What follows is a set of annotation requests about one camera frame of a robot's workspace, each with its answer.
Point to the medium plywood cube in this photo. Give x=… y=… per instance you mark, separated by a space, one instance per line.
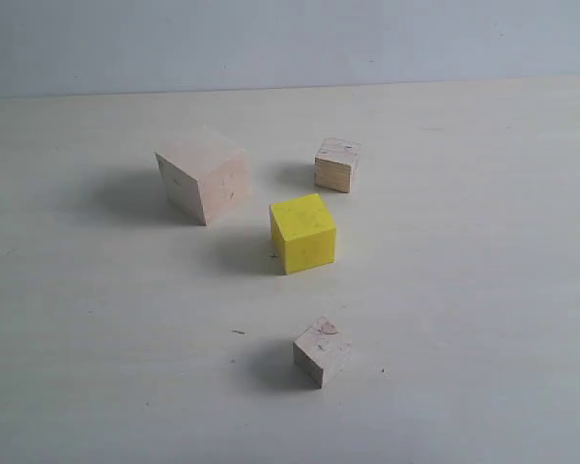
x=336 y=164

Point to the large pale wooden cube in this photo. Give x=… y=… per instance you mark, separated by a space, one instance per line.
x=205 y=173

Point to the yellow cube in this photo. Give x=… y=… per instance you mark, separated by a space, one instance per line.
x=304 y=233

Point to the small wooden cube with knot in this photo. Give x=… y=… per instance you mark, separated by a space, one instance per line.
x=321 y=351

